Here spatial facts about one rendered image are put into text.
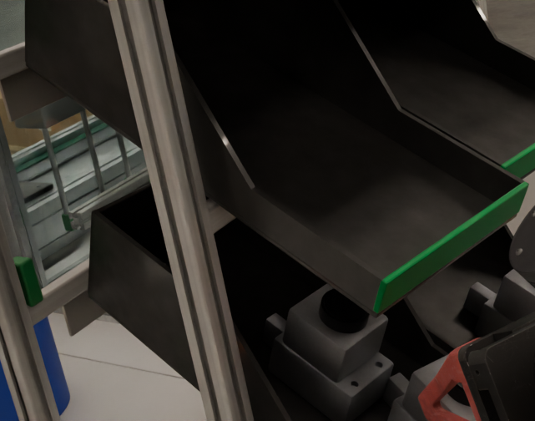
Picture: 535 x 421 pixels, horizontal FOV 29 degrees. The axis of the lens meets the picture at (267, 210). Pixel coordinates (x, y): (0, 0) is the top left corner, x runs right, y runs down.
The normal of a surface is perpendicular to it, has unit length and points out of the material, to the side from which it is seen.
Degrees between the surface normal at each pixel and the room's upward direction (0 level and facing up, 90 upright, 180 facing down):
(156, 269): 90
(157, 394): 0
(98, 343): 0
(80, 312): 90
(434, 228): 25
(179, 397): 0
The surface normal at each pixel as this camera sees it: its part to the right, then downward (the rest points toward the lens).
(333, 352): -0.67, 0.39
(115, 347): -0.18, -0.92
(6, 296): 0.82, 0.07
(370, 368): 0.14, -0.77
